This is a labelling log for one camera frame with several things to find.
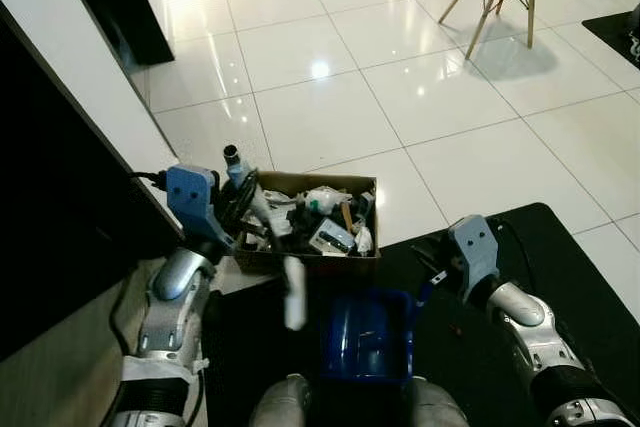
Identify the silver robot leg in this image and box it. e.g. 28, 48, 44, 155
248, 374, 313, 427
408, 377, 473, 427

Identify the large black floor mat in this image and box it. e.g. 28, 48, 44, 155
195, 202, 640, 427

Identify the brown cardboard box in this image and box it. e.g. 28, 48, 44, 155
233, 171, 382, 276

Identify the silver right robot leg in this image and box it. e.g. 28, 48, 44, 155
408, 377, 473, 427

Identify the white plastic bag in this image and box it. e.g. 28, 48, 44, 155
303, 185, 353, 216

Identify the small black floor mat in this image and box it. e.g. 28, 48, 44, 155
581, 9, 640, 70

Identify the silver left robot leg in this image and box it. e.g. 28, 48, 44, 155
248, 374, 313, 427

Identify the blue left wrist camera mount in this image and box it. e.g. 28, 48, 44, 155
165, 164, 223, 245

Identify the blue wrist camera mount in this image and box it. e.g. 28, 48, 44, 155
165, 164, 223, 245
448, 214, 501, 300

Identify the metal broom handle cloth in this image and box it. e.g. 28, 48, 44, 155
224, 145, 307, 333

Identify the blue plastic dustpan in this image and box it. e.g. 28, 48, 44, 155
322, 287, 419, 385

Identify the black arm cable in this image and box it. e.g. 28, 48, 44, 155
130, 171, 169, 190

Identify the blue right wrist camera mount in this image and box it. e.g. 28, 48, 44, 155
448, 214, 501, 300

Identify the grey small carton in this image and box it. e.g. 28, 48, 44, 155
308, 220, 358, 258

